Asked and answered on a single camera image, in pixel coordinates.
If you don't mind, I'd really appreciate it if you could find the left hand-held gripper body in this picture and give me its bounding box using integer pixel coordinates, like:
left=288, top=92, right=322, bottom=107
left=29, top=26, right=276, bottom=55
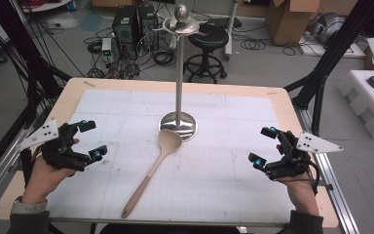
left=15, top=117, right=92, bottom=173

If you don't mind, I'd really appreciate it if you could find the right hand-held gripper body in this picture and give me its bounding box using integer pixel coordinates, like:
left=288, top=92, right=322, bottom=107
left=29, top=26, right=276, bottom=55
left=265, top=130, right=345, bottom=182

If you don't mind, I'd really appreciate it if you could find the beige spoon with wooden handle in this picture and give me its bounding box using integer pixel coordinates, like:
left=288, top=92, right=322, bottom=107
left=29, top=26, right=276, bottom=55
left=121, top=128, right=184, bottom=219

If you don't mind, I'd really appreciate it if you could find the person's left hand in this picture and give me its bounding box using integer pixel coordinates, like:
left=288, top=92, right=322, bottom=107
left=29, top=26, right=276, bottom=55
left=20, top=137, right=81, bottom=206

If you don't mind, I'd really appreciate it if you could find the person's right hand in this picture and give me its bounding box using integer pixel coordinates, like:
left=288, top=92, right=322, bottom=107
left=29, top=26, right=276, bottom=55
left=275, top=143, right=321, bottom=217

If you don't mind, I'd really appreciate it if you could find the white grid mat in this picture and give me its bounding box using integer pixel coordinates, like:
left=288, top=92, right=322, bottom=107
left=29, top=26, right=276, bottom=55
left=45, top=88, right=297, bottom=226

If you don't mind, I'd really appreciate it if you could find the grey wristwatch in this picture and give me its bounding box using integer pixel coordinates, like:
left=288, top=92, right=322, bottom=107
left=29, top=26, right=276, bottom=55
left=11, top=195, right=49, bottom=215

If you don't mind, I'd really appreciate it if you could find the small white green device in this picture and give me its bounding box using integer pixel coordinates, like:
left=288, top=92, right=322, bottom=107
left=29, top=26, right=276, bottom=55
left=100, top=37, right=114, bottom=58

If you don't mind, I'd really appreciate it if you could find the white foam block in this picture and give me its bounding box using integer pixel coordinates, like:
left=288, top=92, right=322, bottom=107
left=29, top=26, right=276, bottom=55
left=337, top=69, right=374, bottom=141

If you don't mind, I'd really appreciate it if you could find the stainless steel utensil stand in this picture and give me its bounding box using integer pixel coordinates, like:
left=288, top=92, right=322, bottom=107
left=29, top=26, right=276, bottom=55
left=152, top=3, right=209, bottom=143

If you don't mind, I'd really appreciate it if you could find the black computer tower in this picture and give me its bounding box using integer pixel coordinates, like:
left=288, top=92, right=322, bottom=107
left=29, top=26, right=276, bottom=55
left=111, top=5, right=138, bottom=51
left=137, top=3, right=161, bottom=53

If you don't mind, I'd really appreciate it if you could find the clear plastic bag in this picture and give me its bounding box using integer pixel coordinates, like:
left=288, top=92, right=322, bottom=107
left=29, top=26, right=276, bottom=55
left=46, top=17, right=80, bottom=31

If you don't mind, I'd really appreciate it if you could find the white stand pole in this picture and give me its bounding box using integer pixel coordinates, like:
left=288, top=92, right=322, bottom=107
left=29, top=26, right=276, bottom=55
left=224, top=0, right=241, bottom=62

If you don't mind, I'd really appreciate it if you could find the cardboard box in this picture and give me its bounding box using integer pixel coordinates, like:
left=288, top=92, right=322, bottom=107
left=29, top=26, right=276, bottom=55
left=265, top=0, right=323, bottom=47

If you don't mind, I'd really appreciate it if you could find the black round stool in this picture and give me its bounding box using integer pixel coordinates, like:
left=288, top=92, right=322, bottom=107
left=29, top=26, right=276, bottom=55
left=182, top=22, right=230, bottom=85

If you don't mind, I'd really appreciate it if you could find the grey round device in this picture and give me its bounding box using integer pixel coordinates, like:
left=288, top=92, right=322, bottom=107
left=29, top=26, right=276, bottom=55
left=307, top=12, right=348, bottom=45

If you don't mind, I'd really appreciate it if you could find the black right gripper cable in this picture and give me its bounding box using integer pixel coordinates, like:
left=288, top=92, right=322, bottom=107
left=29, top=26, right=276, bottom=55
left=304, top=158, right=321, bottom=197

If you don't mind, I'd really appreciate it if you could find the aluminium rail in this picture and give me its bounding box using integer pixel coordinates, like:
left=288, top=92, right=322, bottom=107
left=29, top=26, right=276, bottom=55
left=0, top=126, right=36, bottom=214
left=293, top=105, right=360, bottom=234

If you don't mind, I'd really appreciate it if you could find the black metal frame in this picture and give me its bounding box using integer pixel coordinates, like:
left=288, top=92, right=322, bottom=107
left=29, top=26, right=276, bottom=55
left=0, top=0, right=74, bottom=133
left=283, top=0, right=374, bottom=142

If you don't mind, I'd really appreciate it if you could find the black coiled floor cable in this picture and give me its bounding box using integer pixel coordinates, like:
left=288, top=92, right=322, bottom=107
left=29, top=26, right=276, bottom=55
left=239, top=36, right=268, bottom=52
left=151, top=49, right=177, bottom=68

